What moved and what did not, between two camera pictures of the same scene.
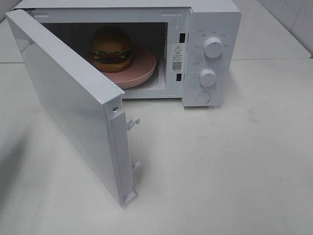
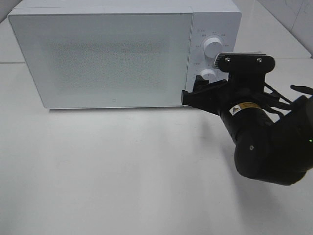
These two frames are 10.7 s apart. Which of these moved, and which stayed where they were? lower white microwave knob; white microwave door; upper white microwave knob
Moved: white microwave door
Stayed: lower white microwave knob; upper white microwave knob
